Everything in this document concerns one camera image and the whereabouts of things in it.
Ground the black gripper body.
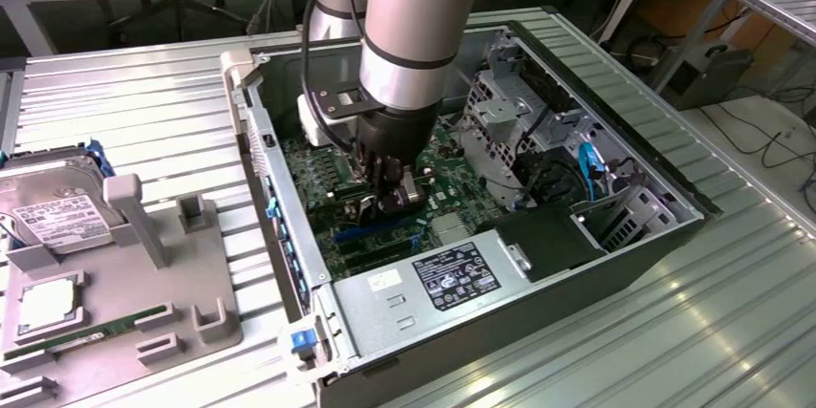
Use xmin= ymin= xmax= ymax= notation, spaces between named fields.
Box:
xmin=352 ymin=106 xmax=442 ymax=175

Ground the green motherboard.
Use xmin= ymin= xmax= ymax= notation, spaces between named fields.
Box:
xmin=278 ymin=114 xmax=510 ymax=280

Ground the blue expansion slot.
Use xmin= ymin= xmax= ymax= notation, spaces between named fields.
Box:
xmin=333 ymin=224 xmax=417 ymax=246

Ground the small silver chipset heatsink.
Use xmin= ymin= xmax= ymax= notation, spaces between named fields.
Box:
xmin=432 ymin=214 xmax=481 ymax=243

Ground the silver disk bay cage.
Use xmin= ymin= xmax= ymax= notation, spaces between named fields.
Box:
xmin=462 ymin=30 xmax=638 ymax=199

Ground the silver power supply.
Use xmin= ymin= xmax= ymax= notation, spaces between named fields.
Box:
xmin=329 ymin=228 xmax=532 ymax=362

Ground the black open PC case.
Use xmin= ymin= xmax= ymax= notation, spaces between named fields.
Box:
xmin=218 ymin=19 xmax=725 ymax=408

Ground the blue case latch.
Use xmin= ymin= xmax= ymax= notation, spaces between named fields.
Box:
xmin=288 ymin=329 xmax=318 ymax=357

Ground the grey printed parts rack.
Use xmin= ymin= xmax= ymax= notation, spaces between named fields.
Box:
xmin=0 ymin=173 xmax=248 ymax=408

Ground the black chair base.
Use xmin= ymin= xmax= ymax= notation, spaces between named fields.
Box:
xmin=104 ymin=0 xmax=250 ymax=39

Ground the hard disk in blue caddy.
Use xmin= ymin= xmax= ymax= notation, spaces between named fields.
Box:
xmin=0 ymin=140 xmax=129 ymax=256

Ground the black box device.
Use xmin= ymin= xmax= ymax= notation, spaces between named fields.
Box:
xmin=661 ymin=43 xmax=754 ymax=112

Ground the green RAM stick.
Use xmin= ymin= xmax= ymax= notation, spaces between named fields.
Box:
xmin=2 ymin=305 xmax=174 ymax=364

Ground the silver CPU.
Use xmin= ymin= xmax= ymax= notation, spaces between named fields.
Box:
xmin=14 ymin=278 xmax=82 ymax=335

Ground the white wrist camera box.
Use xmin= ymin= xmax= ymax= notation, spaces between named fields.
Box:
xmin=297 ymin=85 xmax=384 ymax=148

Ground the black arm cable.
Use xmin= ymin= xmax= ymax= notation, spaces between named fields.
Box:
xmin=298 ymin=0 xmax=360 ymax=154

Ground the blue data wire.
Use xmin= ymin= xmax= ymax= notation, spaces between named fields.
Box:
xmin=574 ymin=140 xmax=605 ymax=203

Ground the silver perforated drive bracket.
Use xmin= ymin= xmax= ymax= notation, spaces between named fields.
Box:
xmin=569 ymin=183 xmax=697 ymax=255

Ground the black loose cable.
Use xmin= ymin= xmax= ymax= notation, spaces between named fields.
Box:
xmin=697 ymin=104 xmax=816 ymax=189

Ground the aluminium frame rack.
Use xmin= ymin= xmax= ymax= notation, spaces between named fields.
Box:
xmin=649 ymin=0 xmax=816 ymax=95

